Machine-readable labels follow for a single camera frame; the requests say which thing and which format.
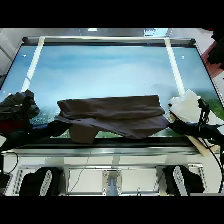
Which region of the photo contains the brown shirt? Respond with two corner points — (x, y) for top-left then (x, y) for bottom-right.
(54, 94), (171, 145)

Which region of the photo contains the white garment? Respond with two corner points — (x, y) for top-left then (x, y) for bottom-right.
(167, 88), (210, 125)

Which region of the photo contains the silver frame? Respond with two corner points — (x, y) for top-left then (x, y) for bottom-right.
(0, 145), (224, 197)

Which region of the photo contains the red garment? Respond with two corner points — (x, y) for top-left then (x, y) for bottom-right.
(0, 119), (32, 133)

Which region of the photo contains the black garment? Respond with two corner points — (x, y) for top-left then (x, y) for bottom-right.
(207, 28), (224, 69)

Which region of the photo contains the black cable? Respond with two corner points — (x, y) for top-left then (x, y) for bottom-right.
(199, 111), (224, 195)
(2, 152), (20, 176)

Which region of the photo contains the dark grey garment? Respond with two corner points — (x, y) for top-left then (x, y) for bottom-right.
(0, 89), (41, 122)

